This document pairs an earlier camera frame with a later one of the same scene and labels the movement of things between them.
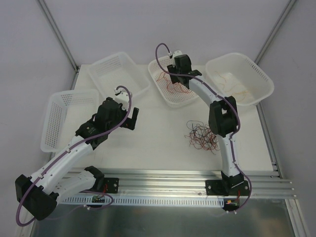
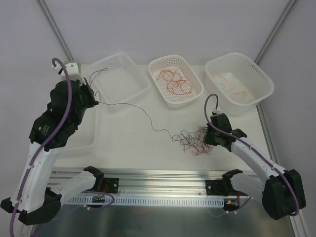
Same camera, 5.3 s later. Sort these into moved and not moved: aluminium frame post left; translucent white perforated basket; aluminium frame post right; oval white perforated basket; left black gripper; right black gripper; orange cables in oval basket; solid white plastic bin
Moved: right black gripper; left black gripper
Not moved: solid white plastic bin; aluminium frame post left; oval white perforated basket; translucent white perforated basket; aluminium frame post right; orange cables in oval basket
